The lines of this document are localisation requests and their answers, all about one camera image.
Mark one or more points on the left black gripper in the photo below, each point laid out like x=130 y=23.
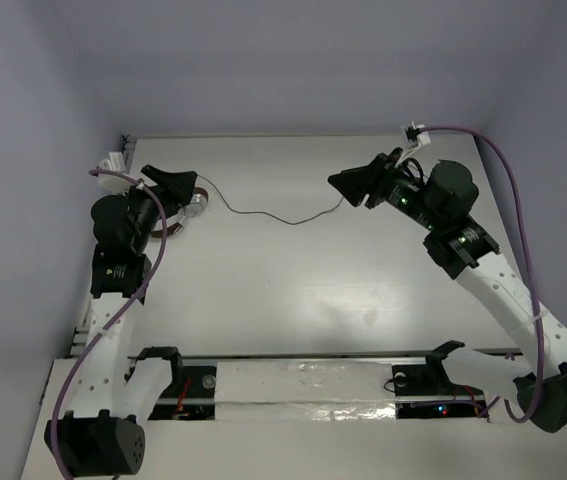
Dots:
x=161 y=193

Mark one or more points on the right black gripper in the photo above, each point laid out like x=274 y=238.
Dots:
x=374 y=177

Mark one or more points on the brown silver headphones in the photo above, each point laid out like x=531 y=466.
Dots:
x=178 y=216

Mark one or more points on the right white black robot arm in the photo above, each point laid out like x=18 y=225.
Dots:
x=467 y=253

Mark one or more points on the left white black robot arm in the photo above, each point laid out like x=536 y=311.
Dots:
x=97 y=425

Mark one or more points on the silver taped base panel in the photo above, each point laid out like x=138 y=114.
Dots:
x=303 y=390

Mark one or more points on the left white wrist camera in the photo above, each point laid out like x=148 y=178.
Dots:
x=108 y=167

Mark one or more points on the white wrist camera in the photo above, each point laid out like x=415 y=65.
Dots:
x=417 y=138
x=108 y=167

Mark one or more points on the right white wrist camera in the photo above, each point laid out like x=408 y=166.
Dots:
x=417 y=138

